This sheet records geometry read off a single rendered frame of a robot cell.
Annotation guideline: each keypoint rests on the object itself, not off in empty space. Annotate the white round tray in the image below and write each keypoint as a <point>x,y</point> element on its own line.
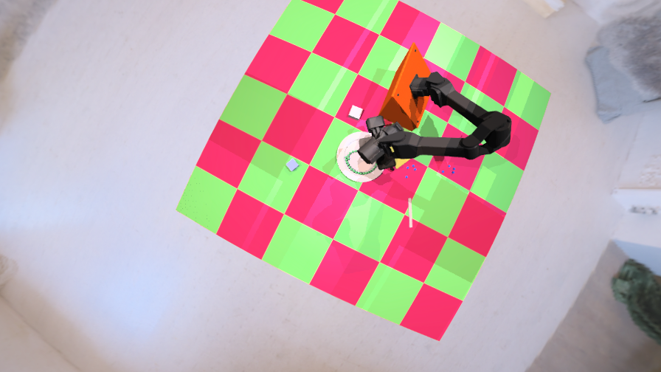
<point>350,143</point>

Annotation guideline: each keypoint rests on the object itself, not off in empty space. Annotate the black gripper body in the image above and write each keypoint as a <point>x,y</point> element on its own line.
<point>374,123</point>

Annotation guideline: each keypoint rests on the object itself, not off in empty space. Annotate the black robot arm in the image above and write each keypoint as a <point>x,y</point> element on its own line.
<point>492,126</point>

